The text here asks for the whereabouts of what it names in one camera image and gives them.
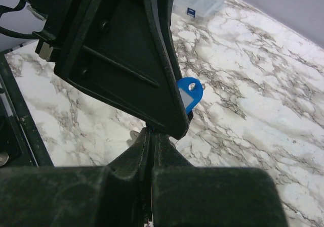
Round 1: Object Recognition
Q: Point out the key with blue tag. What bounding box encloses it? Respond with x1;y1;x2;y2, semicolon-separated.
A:
177;77;204;114

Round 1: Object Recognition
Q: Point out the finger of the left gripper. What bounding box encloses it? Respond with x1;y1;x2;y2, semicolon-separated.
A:
36;0;190;139

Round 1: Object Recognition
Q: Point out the clear plastic organizer box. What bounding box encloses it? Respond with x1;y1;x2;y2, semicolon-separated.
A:
172;0;225;20

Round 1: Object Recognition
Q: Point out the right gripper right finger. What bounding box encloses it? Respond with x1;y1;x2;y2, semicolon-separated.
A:
151;133;288;226

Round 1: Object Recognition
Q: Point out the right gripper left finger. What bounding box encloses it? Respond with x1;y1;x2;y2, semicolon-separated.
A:
1;128;152;226

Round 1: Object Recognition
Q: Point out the silver metal bottle opener keychain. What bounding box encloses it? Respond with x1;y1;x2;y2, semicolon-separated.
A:
127;130;139;147

